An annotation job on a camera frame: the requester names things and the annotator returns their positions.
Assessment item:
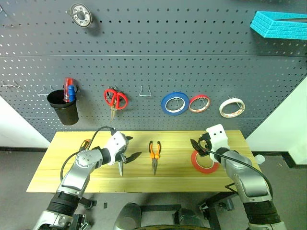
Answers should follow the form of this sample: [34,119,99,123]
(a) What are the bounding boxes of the red handled scissors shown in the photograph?
[103,88,129,121]

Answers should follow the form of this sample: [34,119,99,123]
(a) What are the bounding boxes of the black metal table frame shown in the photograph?
[76,184,239,230]

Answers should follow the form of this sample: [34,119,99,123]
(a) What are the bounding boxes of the white tape roll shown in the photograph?
[219,97,246,119]

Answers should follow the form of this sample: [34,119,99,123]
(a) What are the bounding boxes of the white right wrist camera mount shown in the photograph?
[205,124,229,162]

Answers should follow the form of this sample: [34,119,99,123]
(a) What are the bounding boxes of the red handled screwdriver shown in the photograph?
[63,77,73,103]

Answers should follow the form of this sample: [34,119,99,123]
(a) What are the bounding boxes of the black cup holder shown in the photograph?
[47,89,80,126]

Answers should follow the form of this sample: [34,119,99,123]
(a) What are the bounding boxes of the grey rounded shape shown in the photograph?
[113,203,142,230]
[178,208,205,229]

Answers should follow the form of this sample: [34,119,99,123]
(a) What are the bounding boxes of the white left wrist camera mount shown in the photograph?
[105,131,129,166]

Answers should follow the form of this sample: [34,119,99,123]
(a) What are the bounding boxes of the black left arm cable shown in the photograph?
[59,126,117,183]

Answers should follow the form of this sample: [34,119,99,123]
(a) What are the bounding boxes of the thin red tape roll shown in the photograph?
[189,94,212,114]

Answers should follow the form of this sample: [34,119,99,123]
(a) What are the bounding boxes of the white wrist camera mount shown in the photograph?
[105,131,129,166]
[205,124,229,162]

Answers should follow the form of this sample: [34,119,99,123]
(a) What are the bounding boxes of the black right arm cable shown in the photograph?
[201,143,274,200]

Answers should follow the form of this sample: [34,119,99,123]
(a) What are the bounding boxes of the orange handled needle-nose pliers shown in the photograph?
[148,140,162,176]

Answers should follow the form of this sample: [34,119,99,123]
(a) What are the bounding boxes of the orange and black screwdriver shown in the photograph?
[79,138,92,152]

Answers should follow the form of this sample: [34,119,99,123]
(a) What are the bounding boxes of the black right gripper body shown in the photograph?
[198,134,213,157]

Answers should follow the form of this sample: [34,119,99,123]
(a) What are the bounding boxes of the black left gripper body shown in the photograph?
[117,140,130,165]

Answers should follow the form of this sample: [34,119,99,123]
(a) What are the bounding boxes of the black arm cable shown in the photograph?
[59,126,117,183]
[201,143,274,200]

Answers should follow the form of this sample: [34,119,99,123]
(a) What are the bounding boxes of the wide red tape roll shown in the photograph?
[190,149,220,175]

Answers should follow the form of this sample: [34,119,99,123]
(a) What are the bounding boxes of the blue tape roll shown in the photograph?
[161,91,189,117]

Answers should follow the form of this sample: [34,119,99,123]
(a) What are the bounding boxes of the grey metal pegboard wall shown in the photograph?
[0,0,307,142]

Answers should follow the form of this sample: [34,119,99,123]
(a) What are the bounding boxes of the round metal grinding disc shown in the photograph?
[70,2,93,28]

